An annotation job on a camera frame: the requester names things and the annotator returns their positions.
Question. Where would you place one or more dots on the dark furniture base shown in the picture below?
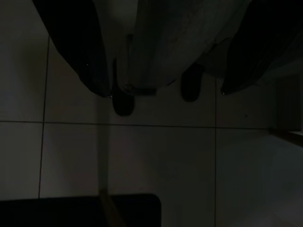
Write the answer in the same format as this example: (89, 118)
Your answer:
(287, 104)

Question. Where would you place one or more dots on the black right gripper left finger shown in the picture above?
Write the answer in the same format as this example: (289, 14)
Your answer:
(78, 42)

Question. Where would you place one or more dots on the robot grey leg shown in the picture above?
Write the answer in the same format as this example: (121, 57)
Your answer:
(170, 42)

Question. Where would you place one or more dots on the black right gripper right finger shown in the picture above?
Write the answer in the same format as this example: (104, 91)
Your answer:
(260, 47)

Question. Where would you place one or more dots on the black floor mat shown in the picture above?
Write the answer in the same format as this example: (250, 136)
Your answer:
(71, 211)

